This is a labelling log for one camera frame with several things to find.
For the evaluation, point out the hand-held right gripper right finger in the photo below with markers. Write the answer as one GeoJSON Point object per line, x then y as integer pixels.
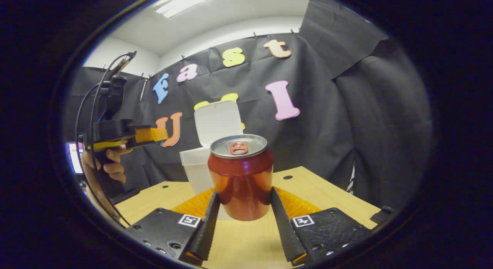
{"type": "Point", "coordinates": [283, 230]}

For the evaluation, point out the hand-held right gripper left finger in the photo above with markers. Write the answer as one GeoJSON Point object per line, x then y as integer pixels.
{"type": "Point", "coordinates": [206, 230]}

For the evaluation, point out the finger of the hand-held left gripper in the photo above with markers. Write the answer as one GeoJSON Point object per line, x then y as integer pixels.
{"type": "Point", "coordinates": [148, 135]}

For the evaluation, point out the red pop can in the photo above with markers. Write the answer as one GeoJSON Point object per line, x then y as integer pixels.
{"type": "Point", "coordinates": [240, 176]}

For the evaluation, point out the white desktop garbage bin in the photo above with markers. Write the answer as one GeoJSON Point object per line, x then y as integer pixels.
{"type": "Point", "coordinates": [215, 122]}

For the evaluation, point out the wooden desktop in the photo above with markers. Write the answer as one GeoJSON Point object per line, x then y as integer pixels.
{"type": "Point", "coordinates": [308, 192]}

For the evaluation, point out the computer monitor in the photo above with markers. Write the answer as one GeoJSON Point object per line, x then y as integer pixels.
{"type": "Point", "coordinates": [76, 157]}

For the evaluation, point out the thin white rod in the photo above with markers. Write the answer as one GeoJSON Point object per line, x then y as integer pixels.
{"type": "Point", "coordinates": [144, 89]}

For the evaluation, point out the black backdrop cloth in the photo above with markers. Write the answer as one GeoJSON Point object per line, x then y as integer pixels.
{"type": "Point", "coordinates": [327, 126]}

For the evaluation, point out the ceiling light panel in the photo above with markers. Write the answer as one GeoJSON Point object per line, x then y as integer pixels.
{"type": "Point", "coordinates": [192, 3]}

